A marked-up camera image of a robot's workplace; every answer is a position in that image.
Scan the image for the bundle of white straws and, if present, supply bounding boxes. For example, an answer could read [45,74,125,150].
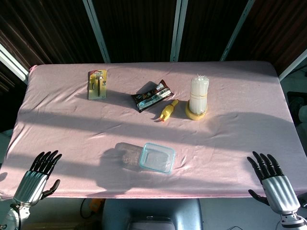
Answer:
[189,73,210,115]

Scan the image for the black object beside table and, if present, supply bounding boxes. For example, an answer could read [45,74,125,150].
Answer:
[286,91,307,125]

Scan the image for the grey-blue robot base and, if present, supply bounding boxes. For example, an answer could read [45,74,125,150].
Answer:
[102,198,204,230]

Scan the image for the white window frame post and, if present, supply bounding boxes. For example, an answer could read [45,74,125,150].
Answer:
[0,43,29,85]
[279,47,307,81]
[219,0,256,62]
[83,0,111,63]
[170,0,189,62]

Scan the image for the yellow rubber chicken toy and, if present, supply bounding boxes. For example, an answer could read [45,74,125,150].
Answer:
[159,99,179,123]

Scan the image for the dark brown snack wrapper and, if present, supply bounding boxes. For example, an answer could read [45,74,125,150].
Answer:
[130,80,174,113]

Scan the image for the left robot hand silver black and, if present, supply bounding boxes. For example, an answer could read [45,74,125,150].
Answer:
[13,150,62,208]

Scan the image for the orange object under table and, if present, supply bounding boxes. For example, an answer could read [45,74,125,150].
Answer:
[89,198,102,213]

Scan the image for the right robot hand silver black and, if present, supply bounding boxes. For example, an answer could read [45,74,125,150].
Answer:
[247,151,301,215]

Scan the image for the yellow tape roll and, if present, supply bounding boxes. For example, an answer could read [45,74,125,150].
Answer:
[185,102,208,120]

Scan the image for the pink tablecloth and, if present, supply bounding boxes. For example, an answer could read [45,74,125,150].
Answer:
[0,61,304,199]

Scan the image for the razor in yellow blister pack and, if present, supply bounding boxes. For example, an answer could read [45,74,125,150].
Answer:
[87,69,108,101]

